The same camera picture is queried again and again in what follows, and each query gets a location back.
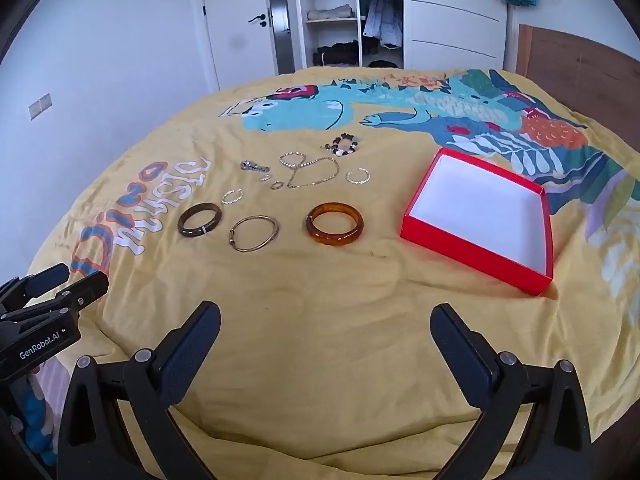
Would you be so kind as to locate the red cardboard box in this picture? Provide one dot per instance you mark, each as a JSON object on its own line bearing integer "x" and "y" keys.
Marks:
{"x": 480, "y": 205}

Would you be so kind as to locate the white door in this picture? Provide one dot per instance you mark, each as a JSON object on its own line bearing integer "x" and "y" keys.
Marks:
{"x": 235, "y": 35}

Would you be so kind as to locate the wooden headboard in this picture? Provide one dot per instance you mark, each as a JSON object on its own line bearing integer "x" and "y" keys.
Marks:
{"x": 575, "y": 65}

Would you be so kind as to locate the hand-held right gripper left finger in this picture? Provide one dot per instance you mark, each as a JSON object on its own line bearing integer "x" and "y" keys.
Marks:
{"x": 192, "y": 345}

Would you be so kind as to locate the white wardrobe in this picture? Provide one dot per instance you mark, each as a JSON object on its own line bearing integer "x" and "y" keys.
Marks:
{"x": 450, "y": 10}

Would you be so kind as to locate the silver hair clip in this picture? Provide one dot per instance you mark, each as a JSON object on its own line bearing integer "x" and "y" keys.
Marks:
{"x": 248, "y": 165}

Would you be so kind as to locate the dark brown bangle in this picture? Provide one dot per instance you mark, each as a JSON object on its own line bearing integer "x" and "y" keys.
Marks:
{"x": 182, "y": 221}

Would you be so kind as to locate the yellow dinosaur printed blanket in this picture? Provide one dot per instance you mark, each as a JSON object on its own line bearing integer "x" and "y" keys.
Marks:
{"x": 325, "y": 310}

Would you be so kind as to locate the thin gold bangle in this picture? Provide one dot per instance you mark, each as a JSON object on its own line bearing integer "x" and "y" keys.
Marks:
{"x": 232, "y": 240}

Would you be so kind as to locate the person's left hand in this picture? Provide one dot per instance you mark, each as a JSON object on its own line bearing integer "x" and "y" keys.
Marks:
{"x": 37, "y": 425}

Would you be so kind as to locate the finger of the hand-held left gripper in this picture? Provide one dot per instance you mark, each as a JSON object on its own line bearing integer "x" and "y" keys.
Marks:
{"x": 85, "y": 287}
{"x": 40, "y": 280}

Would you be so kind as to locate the folded beige clothes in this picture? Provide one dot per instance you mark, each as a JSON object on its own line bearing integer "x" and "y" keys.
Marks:
{"x": 330, "y": 11}

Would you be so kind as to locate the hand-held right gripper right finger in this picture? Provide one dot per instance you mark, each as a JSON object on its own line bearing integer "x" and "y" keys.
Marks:
{"x": 457, "y": 345}

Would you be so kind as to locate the black bag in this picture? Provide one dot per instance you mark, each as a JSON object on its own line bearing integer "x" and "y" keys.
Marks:
{"x": 385, "y": 63}

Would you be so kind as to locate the amber resin bangle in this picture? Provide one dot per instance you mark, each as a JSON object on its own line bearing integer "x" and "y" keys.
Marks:
{"x": 320, "y": 236}

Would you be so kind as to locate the hanging jackets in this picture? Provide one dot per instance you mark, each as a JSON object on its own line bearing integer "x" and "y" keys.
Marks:
{"x": 382, "y": 5}

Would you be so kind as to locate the wall switch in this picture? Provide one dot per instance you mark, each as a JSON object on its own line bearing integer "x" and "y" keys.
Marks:
{"x": 40, "y": 105}

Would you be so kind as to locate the folded dark clothes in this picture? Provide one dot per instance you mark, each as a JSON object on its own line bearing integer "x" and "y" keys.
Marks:
{"x": 337, "y": 52}

